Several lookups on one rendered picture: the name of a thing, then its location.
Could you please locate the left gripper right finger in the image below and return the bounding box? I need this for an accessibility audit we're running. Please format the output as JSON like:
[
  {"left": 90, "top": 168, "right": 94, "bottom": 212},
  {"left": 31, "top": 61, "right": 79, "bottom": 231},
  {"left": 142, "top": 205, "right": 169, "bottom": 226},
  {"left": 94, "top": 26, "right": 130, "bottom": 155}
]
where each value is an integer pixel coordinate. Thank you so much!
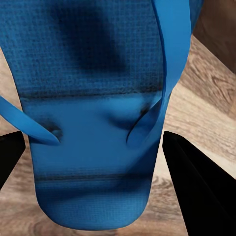
[{"left": 162, "top": 131, "right": 236, "bottom": 236}]

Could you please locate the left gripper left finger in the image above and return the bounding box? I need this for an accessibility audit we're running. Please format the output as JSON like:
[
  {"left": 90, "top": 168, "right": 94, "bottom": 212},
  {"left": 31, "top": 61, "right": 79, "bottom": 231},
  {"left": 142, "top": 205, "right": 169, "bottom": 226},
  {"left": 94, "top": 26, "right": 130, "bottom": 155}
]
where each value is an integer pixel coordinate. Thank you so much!
[{"left": 0, "top": 131, "right": 26, "bottom": 190}]

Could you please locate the sandal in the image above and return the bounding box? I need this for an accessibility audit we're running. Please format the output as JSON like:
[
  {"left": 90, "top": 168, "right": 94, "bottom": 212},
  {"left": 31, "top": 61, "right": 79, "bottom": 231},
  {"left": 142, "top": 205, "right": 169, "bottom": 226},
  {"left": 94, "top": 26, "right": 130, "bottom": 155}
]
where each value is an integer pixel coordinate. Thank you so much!
[{"left": 0, "top": 0, "right": 204, "bottom": 231}]

